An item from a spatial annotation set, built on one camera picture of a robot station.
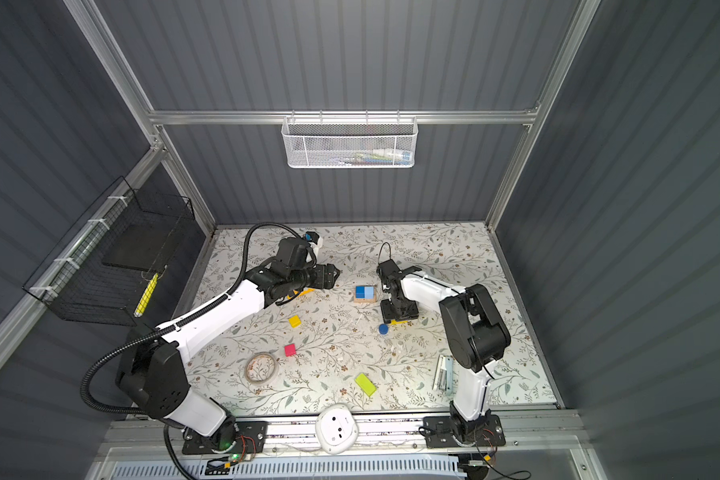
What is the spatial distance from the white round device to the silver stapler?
0.25m

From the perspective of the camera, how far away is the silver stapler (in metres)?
0.81

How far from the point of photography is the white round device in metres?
0.71

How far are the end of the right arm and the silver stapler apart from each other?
0.48 feet

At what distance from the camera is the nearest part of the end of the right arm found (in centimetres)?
71

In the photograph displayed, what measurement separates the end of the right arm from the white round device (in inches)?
10.7
